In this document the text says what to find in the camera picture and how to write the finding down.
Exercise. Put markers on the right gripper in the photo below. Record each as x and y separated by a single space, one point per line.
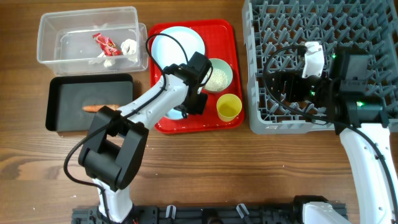
293 79

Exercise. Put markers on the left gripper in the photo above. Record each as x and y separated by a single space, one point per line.
198 108

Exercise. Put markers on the white rice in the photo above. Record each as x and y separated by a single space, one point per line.
218 81

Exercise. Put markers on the light green bowl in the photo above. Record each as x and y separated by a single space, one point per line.
222 65

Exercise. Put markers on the orange carrot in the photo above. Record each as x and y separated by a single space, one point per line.
96 108

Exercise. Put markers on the red snack wrapper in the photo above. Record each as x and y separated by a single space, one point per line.
107 45

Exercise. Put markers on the white tissue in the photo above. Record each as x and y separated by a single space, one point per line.
102 58
129 48

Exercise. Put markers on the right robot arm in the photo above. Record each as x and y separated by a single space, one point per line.
360 120

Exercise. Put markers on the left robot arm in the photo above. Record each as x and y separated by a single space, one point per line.
113 150

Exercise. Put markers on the grey dishwasher rack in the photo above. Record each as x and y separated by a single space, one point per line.
270 29

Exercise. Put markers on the small light blue plate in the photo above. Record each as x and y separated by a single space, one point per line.
177 113

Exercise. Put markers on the yellow plastic cup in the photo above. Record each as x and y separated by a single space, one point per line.
228 107

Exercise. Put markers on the large light blue plate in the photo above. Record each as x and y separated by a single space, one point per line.
166 51

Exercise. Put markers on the red serving tray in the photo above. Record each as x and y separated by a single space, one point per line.
219 42

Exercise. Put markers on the black plastic tray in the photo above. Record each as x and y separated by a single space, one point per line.
68 96

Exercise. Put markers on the clear plastic bin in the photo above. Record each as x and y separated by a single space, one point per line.
65 44

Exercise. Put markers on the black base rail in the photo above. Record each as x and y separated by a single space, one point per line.
202 215

